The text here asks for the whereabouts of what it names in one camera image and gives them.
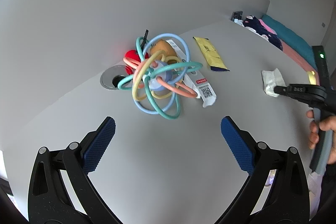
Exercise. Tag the yellow snack wrapper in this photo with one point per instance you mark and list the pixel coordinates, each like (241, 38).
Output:
(210, 53)

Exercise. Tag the brown bread-shaped toy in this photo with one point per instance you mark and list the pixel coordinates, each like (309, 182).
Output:
(162, 49)

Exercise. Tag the black wall socket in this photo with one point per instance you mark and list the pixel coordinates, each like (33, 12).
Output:
(236, 15)

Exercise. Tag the person's right hand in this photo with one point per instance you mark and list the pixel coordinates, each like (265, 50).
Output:
(328, 124)

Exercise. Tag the white tissue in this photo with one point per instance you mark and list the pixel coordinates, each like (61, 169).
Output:
(271, 79)

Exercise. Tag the red ball toy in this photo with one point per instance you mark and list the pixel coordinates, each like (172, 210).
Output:
(131, 56)

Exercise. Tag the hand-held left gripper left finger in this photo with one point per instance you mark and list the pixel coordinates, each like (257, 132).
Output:
(99, 145)

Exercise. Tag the small white cloth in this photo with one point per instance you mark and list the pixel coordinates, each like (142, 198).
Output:
(239, 22)

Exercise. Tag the pink bed sheet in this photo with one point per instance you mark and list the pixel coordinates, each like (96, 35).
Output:
(294, 54)

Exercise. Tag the yellow plush toy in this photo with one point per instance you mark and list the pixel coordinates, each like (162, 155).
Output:
(311, 77)

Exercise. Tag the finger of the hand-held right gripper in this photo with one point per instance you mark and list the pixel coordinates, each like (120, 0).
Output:
(299, 92)

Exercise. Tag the white packet with code label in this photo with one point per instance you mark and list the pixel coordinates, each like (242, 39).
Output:
(207, 92)

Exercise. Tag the navy printed cloth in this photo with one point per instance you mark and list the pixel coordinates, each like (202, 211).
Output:
(262, 29)

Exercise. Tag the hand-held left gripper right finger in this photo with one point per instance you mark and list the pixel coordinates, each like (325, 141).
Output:
(237, 146)

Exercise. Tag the black hair clip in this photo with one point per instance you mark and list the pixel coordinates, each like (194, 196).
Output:
(145, 37)

